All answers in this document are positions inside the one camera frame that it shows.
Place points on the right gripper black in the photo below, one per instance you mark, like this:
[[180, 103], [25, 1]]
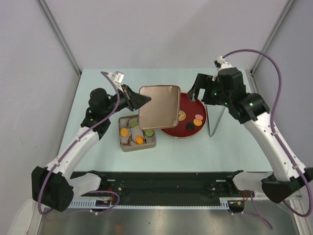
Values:
[[204, 86]]

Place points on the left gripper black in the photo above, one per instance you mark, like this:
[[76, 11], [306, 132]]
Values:
[[130, 99]]

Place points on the green sandwich cookie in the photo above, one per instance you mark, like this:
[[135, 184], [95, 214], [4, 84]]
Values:
[[149, 133], [134, 124]]

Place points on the gold tin lid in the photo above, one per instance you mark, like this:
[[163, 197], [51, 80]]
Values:
[[163, 109]]

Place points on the metal serving tongs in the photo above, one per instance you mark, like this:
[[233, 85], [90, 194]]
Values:
[[214, 116]]

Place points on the orange biscuit cookie bottom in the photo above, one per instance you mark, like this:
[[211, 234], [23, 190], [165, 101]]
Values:
[[124, 132]]

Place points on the orange biscuit cookie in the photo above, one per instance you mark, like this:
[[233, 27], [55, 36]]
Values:
[[124, 132], [197, 122]]

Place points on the orange fish-shaped cookie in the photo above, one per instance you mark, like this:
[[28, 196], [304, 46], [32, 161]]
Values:
[[139, 140]]

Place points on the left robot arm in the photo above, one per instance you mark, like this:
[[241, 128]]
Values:
[[52, 185]]

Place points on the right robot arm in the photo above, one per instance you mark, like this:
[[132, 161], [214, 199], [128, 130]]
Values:
[[284, 179]]

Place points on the white paper cookie cups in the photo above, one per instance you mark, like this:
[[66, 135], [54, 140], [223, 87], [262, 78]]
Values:
[[129, 137]]

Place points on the red round tray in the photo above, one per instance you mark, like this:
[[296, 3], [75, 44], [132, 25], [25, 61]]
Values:
[[192, 118]]

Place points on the pink sandwich cookie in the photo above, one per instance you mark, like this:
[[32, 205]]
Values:
[[199, 117]]

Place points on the gold cookie tin box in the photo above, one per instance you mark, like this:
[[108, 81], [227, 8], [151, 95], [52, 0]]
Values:
[[138, 145]]

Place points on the orange biscuit cookie right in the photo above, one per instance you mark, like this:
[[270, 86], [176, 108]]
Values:
[[197, 122]]

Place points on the black sandwich cookie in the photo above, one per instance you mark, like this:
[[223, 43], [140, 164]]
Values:
[[190, 126]]

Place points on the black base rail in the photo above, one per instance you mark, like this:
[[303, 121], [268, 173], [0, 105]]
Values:
[[168, 188]]

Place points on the white cable duct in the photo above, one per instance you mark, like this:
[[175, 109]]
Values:
[[99, 204]]

